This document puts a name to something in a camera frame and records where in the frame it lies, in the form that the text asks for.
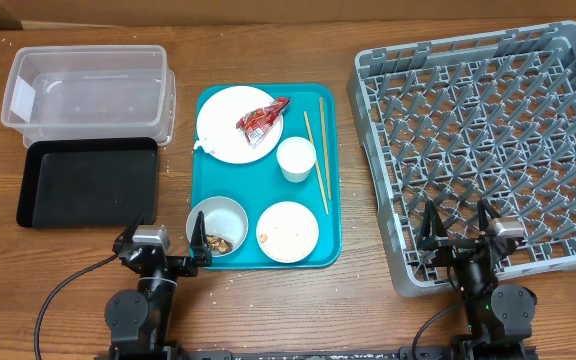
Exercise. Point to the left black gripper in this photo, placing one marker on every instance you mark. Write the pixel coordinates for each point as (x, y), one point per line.
(187, 266)

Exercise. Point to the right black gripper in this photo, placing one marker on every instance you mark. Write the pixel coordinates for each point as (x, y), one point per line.
(432, 235)

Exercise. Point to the food scraps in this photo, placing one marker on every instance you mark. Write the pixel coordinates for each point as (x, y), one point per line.
(219, 244)

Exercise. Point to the grey bowl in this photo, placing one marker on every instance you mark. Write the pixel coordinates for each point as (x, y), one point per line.
(224, 217)

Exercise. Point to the pink bowl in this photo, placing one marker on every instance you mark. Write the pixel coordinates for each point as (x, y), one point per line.
(287, 232)

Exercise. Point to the rice pile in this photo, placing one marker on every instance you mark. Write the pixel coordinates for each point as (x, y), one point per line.
(285, 235)

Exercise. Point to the red snack wrapper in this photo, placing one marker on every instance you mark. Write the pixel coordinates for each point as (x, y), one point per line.
(256, 124)

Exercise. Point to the white paper cup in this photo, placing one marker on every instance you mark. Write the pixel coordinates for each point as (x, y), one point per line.
(296, 156)

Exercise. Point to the white napkin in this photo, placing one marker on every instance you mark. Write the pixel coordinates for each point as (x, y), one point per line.
(207, 145)

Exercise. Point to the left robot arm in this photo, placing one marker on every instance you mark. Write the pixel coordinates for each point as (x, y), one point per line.
(139, 318)

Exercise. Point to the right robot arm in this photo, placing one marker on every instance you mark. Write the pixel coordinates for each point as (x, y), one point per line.
(499, 316)

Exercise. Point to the grey dishwasher rack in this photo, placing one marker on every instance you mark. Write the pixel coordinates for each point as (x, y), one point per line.
(455, 120)

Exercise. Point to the black plastic tray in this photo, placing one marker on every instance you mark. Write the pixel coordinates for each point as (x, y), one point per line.
(89, 183)

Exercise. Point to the large white plate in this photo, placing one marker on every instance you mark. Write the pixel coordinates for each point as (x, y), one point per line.
(217, 120)

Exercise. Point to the clear plastic bin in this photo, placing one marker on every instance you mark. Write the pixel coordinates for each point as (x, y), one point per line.
(90, 92)

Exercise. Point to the left wooden chopstick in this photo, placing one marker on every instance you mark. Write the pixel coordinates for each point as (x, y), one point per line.
(317, 167)

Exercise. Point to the wooden chopstick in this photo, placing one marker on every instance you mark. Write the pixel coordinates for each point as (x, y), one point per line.
(325, 147)
(317, 167)

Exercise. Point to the right wooden chopstick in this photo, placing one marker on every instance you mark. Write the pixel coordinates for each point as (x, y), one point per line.
(325, 147)

